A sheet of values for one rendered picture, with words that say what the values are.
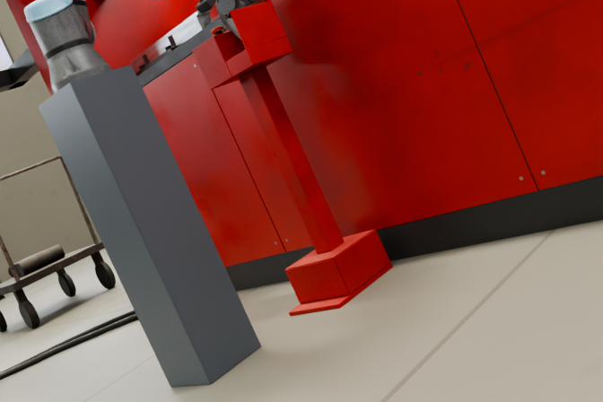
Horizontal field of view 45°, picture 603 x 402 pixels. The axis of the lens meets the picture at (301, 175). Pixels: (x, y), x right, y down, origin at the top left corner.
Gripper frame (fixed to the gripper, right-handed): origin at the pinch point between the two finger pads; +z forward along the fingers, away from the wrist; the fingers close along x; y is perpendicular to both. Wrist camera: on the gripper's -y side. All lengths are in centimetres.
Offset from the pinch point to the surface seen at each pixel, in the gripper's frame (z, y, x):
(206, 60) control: -0.5, -6.3, 11.0
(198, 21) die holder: -18, 33, 49
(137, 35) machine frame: -30, 48, 102
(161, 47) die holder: -18, 34, 75
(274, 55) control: 6.8, 1.5, -5.0
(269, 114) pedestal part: 20.2, -3.1, 2.4
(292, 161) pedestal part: 34.4, -4.2, 2.1
